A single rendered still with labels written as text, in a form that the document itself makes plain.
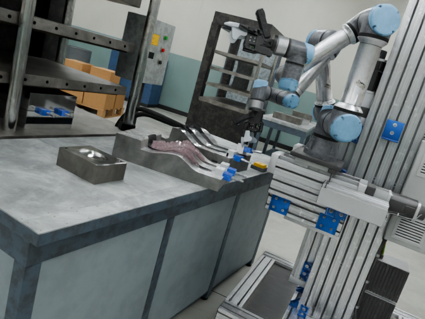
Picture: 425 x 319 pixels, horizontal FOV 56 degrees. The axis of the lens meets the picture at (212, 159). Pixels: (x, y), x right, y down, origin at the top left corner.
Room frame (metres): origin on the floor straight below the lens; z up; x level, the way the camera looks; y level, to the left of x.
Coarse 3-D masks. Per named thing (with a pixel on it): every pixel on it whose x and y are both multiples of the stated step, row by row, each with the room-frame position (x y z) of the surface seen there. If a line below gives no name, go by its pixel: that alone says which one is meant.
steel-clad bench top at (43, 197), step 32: (0, 160) 1.28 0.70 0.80; (32, 160) 1.36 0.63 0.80; (256, 160) 2.47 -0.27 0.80; (0, 192) 1.04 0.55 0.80; (32, 192) 1.09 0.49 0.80; (64, 192) 1.16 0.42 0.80; (96, 192) 1.23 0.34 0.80; (128, 192) 1.31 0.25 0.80; (160, 192) 1.40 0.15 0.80; (192, 192) 1.51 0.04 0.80; (32, 224) 0.91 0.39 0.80; (64, 224) 0.96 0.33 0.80
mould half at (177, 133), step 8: (176, 128) 2.06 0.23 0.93; (192, 128) 2.17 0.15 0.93; (168, 136) 2.16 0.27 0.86; (176, 136) 2.05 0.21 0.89; (184, 136) 2.03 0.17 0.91; (200, 136) 2.14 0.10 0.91; (208, 136) 2.22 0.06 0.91; (192, 144) 2.01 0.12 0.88; (208, 144) 2.11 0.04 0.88; (216, 144) 2.18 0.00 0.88; (200, 152) 1.98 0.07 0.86; (208, 152) 1.96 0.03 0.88; (216, 152) 1.97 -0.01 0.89; (216, 160) 1.93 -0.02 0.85; (224, 160) 1.92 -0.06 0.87; (232, 160) 1.93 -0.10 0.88; (248, 160) 2.11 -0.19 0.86; (240, 168) 2.05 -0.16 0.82
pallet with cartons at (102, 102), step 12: (72, 60) 6.66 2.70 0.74; (96, 72) 6.57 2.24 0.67; (108, 72) 6.54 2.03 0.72; (84, 96) 6.33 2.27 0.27; (96, 96) 6.31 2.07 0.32; (108, 96) 6.36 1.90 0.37; (120, 96) 6.82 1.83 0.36; (96, 108) 6.27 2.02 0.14; (108, 108) 6.46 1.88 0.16; (120, 108) 6.97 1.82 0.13
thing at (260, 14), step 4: (260, 8) 1.60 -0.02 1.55; (256, 12) 1.61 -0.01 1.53; (260, 12) 1.59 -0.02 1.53; (264, 12) 1.60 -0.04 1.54; (256, 16) 1.61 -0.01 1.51; (260, 16) 1.59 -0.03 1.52; (264, 16) 1.59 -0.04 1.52; (260, 20) 1.59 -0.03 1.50; (264, 20) 1.59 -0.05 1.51; (260, 24) 1.60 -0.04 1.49; (264, 24) 1.59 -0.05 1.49; (260, 28) 1.62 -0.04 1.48; (264, 28) 1.59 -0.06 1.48; (268, 28) 1.59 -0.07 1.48; (264, 32) 1.58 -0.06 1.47; (268, 32) 1.59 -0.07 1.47; (264, 36) 1.58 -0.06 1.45; (268, 36) 1.59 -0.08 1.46
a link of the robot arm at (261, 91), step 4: (256, 80) 2.11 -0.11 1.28; (260, 80) 2.10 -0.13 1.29; (264, 80) 2.11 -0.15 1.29; (256, 84) 2.11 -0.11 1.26; (260, 84) 2.10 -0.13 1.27; (264, 84) 2.10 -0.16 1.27; (252, 88) 2.13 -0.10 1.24; (256, 88) 2.10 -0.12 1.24; (260, 88) 2.09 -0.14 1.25; (264, 88) 2.10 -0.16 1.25; (268, 88) 2.12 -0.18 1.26; (252, 92) 2.11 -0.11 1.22; (256, 92) 2.09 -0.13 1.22; (260, 92) 2.09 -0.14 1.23; (264, 92) 2.10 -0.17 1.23; (268, 92) 2.11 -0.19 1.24; (252, 96) 2.10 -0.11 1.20; (256, 96) 2.09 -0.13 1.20; (260, 96) 2.09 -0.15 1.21; (264, 96) 2.11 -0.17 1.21; (268, 96) 2.12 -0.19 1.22; (260, 100) 2.08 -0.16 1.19
